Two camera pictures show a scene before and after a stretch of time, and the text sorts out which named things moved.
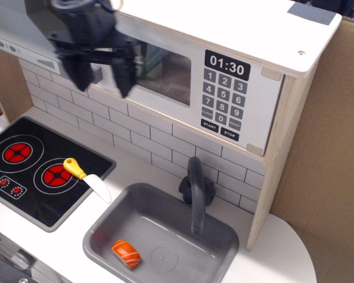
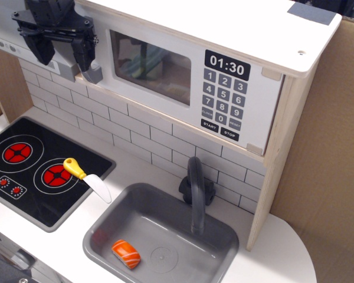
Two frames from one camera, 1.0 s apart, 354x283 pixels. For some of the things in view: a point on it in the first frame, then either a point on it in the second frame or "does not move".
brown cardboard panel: x=322 y=191 does not move
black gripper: x=92 y=33 → x=43 y=19
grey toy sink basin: x=144 y=234 does not move
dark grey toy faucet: x=197 y=192 does not move
